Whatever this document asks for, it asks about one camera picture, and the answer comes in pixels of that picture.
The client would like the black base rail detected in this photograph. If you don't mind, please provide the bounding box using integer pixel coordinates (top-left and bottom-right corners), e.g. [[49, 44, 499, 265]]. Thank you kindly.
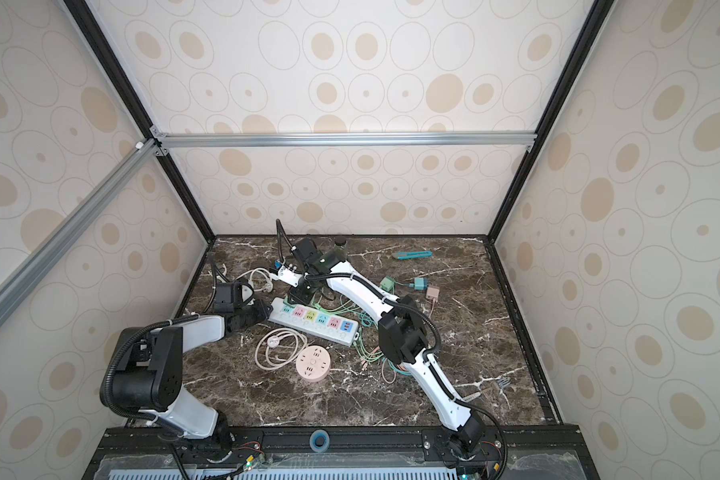
[[83, 425, 599, 479]]

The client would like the pink round socket hub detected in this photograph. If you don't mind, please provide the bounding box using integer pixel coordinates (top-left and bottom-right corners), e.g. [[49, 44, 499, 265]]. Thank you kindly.
[[295, 345, 331, 383]]

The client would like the green charger plug lower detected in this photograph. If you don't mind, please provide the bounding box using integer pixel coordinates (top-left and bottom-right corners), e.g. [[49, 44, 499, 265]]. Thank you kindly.
[[379, 277, 396, 293]]

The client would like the white power strip cable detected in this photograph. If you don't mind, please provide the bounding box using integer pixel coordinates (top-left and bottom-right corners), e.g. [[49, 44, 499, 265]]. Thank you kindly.
[[235, 267, 283, 295]]

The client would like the white colourful power strip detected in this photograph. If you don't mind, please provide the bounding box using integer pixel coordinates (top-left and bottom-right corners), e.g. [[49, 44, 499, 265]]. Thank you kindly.
[[269, 298, 359, 347]]

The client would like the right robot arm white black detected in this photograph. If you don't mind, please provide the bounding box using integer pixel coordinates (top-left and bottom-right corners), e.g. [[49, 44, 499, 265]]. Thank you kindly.
[[270, 219, 508, 479]]

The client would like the green charger cable bundle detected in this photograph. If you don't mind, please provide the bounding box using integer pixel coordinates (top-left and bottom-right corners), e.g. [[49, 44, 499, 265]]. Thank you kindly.
[[329, 299, 409, 385]]

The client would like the pink round hub cable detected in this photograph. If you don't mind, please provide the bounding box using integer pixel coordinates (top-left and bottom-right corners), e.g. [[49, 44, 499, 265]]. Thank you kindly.
[[254, 327, 308, 372]]

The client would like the teal utility knife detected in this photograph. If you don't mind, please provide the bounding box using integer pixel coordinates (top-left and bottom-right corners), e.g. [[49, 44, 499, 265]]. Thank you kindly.
[[393, 250, 433, 260]]

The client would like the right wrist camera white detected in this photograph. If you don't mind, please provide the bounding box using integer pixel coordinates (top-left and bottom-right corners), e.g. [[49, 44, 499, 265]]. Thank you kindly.
[[276, 264, 303, 287]]

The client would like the silver aluminium bar back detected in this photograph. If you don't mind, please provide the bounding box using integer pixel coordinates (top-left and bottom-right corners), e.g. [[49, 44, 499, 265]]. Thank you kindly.
[[157, 131, 537, 148]]

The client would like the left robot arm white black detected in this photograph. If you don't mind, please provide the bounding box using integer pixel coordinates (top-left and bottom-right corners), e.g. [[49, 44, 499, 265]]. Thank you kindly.
[[99, 267, 270, 448]]

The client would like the silver aluminium bar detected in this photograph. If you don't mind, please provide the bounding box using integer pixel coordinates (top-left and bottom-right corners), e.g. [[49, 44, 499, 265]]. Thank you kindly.
[[0, 138, 157, 327], [157, 131, 537, 148]]

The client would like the blue tape roll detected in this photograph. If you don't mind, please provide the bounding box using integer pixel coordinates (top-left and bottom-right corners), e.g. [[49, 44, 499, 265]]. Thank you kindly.
[[309, 429, 330, 454]]

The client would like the teal charger plug right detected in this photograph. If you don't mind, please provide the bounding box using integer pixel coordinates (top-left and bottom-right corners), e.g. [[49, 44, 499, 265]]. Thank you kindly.
[[413, 277, 428, 291]]

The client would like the silver aluminium bar left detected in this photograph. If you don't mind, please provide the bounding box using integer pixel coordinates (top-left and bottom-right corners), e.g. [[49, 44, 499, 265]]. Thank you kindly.
[[0, 138, 157, 327]]

